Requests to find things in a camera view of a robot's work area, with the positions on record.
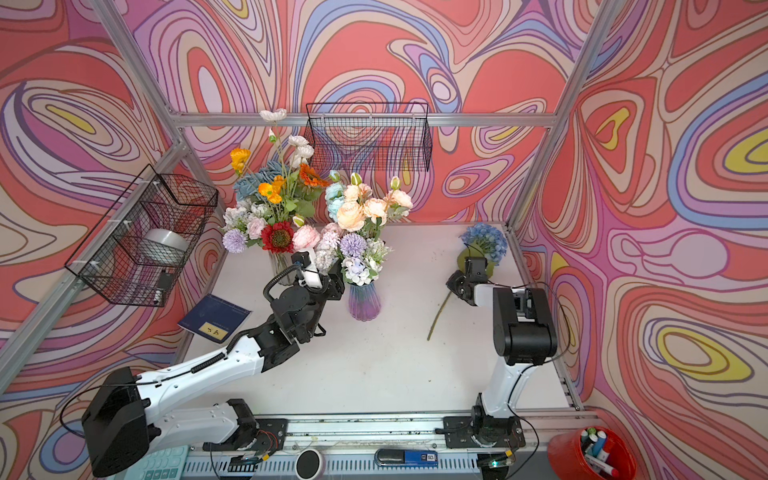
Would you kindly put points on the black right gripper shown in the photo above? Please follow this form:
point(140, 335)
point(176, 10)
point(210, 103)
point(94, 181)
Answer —
point(452, 283)

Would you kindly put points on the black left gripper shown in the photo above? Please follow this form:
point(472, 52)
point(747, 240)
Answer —
point(334, 287)

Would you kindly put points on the purple blue glass vase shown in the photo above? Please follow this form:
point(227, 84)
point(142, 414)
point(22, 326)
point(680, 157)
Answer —
point(364, 303)

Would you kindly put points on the lilac mixed flower bunch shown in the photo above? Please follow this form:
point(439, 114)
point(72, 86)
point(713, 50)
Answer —
point(360, 260)

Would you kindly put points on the blue hydrangea stem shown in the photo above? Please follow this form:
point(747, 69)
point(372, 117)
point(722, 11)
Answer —
point(479, 240)

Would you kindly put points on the pink peony stem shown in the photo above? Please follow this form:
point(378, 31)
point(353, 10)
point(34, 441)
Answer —
point(312, 237)

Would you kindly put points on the clear ribbed glass vase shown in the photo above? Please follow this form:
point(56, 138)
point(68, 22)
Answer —
point(281, 262)

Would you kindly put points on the red flower with leaf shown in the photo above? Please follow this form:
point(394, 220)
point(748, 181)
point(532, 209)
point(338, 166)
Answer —
point(278, 238)

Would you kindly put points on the peach rose stem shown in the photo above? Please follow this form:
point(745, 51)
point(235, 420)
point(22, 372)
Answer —
point(360, 212)

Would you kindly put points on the light blue rose stem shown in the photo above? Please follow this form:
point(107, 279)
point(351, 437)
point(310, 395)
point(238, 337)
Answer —
point(335, 194)

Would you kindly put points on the orange sunflower stem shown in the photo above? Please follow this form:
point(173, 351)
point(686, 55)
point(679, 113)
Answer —
point(310, 180)

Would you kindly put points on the blue rose bunch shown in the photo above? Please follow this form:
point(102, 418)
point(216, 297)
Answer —
point(247, 184)

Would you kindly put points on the white poppy stem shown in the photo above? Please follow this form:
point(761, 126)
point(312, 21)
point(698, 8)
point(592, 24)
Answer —
point(302, 150)

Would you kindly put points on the orange poppy stem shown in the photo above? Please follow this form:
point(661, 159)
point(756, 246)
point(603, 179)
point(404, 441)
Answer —
point(264, 185)

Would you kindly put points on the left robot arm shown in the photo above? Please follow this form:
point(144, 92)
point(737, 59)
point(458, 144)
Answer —
point(132, 415)

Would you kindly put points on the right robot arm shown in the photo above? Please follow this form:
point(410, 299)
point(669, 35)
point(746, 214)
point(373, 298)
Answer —
point(524, 338)

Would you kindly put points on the dark blue notebook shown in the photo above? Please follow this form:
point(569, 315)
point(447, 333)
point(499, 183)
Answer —
point(214, 319)

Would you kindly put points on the round black speaker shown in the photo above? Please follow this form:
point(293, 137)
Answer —
point(309, 464)

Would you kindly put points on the blue black device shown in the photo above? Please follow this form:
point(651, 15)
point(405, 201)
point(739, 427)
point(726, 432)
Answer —
point(407, 458)

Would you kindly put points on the red pen cup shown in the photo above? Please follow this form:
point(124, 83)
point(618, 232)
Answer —
point(591, 453)

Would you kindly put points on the teal calculator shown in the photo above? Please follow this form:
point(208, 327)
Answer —
point(161, 465)

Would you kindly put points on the black wire basket back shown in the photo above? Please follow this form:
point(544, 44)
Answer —
point(370, 136)

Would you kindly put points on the black wire basket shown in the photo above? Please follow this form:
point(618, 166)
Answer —
point(143, 245)
point(370, 136)

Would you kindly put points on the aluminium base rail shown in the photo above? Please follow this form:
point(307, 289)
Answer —
point(347, 443)

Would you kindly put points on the black wire basket left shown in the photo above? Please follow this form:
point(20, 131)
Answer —
point(143, 245)

